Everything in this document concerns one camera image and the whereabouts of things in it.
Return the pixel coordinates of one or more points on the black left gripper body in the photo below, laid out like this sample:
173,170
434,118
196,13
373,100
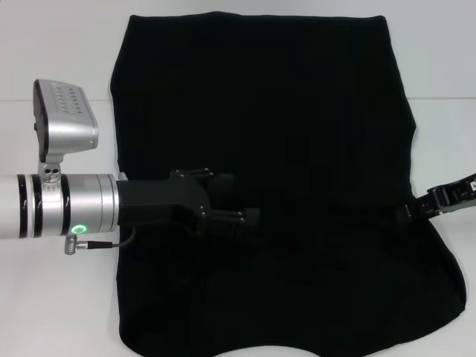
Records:
156,202

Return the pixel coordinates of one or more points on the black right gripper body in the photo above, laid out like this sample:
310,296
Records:
463,195

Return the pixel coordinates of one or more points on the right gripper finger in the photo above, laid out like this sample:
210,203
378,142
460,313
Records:
431,204

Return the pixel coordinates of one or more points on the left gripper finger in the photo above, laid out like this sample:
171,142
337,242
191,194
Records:
232,223
221,184

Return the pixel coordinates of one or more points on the black t-shirt with white print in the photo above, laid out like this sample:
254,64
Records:
279,93

